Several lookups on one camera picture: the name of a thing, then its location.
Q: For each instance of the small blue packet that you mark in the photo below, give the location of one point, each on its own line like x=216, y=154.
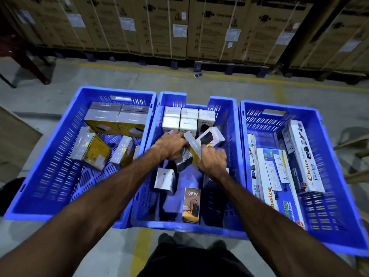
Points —
x=198, y=74

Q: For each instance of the white silver small box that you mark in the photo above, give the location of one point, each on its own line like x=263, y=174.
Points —
x=164, y=180

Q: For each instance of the blue slotted plastic crate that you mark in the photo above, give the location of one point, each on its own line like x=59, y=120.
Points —
x=219, y=204
x=43, y=170
x=331, y=204

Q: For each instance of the light wooden frame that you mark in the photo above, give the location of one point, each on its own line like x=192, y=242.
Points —
x=356, y=158

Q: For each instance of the silver grey small box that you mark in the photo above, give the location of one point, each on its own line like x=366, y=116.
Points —
x=184, y=162

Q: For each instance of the person's right forearm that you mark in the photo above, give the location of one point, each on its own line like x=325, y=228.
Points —
x=274, y=230

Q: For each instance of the white box black panel picture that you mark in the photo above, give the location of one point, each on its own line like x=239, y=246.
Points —
x=210, y=137

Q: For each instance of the white blue power strip box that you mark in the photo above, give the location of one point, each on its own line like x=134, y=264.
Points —
x=305, y=158
x=278, y=184
x=253, y=167

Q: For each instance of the pile of grey yellow boxes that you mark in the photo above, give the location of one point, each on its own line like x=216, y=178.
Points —
x=101, y=121

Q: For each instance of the white box black device picture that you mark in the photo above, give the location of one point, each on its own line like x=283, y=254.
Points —
x=206, y=118

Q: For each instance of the row of large cardboard boxes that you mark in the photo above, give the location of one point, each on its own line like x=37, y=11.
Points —
x=161, y=23

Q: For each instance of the black orange charger box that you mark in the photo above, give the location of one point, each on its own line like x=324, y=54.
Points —
x=191, y=206

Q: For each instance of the black round stool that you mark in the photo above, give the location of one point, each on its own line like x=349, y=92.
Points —
x=10, y=196

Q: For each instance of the person's left hand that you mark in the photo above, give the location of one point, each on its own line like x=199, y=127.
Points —
x=168, y=145

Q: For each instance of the person's left forearm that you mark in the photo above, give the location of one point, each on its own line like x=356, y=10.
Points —
x=86, y=210

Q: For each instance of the dark blue pallet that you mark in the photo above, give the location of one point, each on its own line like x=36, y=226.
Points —
x=201, y=66

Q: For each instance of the person's right fingers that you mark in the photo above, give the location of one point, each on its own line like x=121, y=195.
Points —
x=207, y=151

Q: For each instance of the dark wooden pallet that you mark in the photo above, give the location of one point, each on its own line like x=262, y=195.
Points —
x=325, y=75

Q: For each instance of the person's right hand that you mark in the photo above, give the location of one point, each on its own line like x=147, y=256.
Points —
x=213, y=162

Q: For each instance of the flat brown cardboard sheet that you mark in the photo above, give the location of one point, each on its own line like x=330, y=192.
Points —
x=14, y=144

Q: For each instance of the grey yellow charger carton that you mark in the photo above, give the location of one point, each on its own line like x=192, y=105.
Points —
x=193, y=147

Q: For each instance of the dark red wooden table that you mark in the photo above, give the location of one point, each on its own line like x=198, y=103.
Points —
x=23, y=54

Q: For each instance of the person's black trousers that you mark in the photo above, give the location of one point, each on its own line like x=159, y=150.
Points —
x=193, y=261

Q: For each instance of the person's left fingers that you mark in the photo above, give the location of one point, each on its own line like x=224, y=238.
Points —
x=180, y=139

